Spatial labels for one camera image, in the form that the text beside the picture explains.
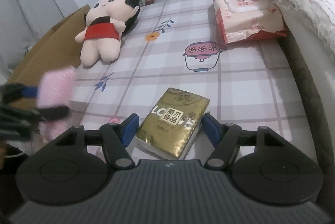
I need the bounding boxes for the gold tissue pack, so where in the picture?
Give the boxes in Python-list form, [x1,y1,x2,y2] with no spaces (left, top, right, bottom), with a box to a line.
[136,88,210,160]

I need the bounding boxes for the white curtain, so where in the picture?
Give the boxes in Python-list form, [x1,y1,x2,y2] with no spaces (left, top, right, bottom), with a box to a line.
[1,0,64,78]

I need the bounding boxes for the plaid bed sheet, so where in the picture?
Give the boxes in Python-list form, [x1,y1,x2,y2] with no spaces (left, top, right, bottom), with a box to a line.
[70,0,316,159]

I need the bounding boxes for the brown cardboard box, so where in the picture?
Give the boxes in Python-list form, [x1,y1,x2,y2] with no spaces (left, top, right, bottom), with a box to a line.
[6,3,91,109]

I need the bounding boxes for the pink soft pack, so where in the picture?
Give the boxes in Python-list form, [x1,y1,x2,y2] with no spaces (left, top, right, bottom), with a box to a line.
[36,66,76,142]

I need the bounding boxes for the boy doll red outfit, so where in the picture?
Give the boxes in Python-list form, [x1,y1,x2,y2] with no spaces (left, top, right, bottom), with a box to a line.
[75,0,140,67]

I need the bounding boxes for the pink wet wipes pack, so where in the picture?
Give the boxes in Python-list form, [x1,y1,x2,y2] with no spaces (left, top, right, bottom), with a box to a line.
[214,0,287,44]

